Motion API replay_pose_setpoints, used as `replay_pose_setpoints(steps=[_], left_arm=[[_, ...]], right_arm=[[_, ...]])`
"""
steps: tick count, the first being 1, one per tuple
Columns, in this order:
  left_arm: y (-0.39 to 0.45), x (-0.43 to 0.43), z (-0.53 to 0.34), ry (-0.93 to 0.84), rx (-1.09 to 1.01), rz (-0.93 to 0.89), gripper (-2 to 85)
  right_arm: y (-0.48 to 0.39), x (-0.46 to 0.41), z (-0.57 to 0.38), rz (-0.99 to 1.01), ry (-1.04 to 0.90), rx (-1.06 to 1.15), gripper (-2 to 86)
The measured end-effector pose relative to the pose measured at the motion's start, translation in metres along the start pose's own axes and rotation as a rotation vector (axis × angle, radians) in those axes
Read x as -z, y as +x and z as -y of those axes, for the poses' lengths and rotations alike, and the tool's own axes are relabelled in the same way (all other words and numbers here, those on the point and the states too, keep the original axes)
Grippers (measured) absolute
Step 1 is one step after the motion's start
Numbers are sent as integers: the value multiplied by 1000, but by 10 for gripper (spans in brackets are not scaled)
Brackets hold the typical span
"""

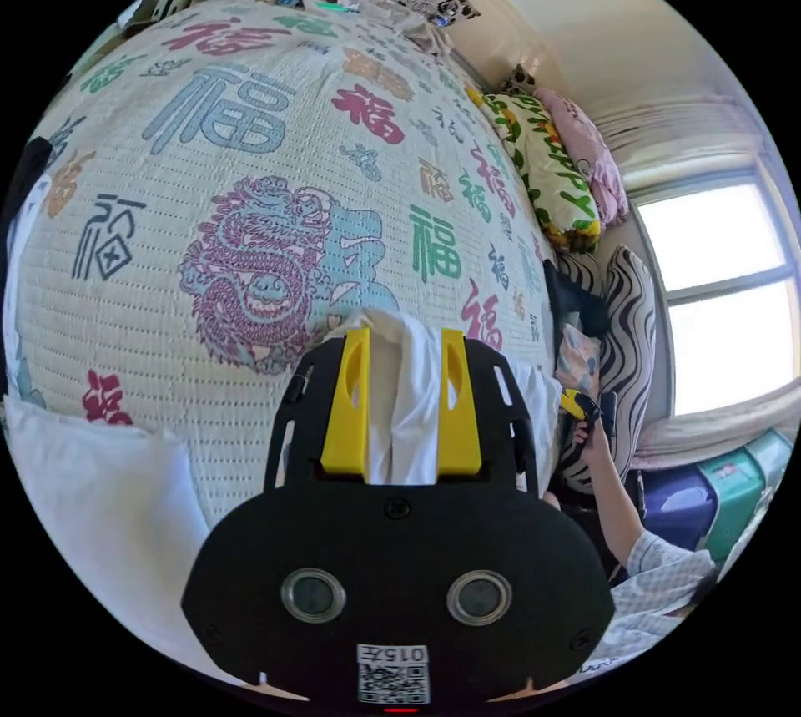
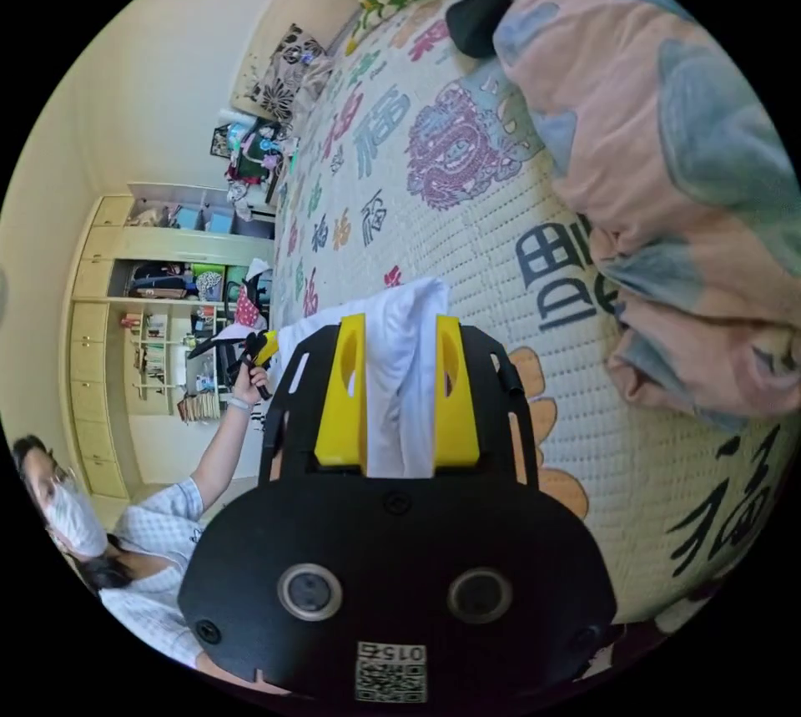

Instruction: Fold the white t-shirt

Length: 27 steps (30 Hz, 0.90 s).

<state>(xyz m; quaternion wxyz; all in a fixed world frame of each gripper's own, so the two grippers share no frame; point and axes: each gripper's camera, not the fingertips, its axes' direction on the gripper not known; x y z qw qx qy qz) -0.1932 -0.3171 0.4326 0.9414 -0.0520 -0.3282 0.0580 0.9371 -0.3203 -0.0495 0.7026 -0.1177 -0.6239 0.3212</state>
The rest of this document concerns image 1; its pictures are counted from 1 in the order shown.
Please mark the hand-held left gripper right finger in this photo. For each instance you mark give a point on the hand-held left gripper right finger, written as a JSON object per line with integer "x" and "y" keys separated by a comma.
{"x": 462, "y": 423}

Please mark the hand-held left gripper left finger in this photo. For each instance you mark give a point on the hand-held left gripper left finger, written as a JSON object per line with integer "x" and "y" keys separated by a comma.
{"x": 343, "y": 416}

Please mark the bed with printed woven mat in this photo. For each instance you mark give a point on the bed with printed woven mat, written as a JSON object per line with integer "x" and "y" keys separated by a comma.
{"x": 188, "y": 216}

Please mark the person's right hand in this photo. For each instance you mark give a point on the person's right hand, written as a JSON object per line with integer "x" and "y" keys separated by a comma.
{"x": 589, "y": 440}

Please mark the white t-shirt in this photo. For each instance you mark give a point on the white t-shirt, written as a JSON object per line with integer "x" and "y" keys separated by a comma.
{"x": 410, "y": 391}

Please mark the zebra striped cushion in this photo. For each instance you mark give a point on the zebra striped cushion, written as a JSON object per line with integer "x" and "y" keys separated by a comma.
{"x": 629, "y": 341}

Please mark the window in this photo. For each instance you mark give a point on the window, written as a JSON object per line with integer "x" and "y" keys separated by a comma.
{"x": 719, "y": 291}

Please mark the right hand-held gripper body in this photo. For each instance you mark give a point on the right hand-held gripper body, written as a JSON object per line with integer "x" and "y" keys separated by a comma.
{"x": 604, "y": 411}

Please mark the person's right forearm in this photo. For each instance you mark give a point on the person's right forearm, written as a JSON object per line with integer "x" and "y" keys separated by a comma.
{"x": 616, "y": 504}

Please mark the pink pillow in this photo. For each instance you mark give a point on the pink pillow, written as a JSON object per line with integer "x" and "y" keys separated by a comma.
{"x": 591, "y": 157}

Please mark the yellow green floral pillow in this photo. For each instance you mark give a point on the yellow green floral pillow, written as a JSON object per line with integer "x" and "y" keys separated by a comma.
{"x": 547, "y": 166}

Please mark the green storage box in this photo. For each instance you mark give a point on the green storage box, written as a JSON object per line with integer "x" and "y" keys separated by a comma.
{"x": 745, "y": 482}

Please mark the blue storage box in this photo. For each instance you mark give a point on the blue storage box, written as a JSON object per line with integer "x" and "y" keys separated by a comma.
{"x": 676, "y": 504}

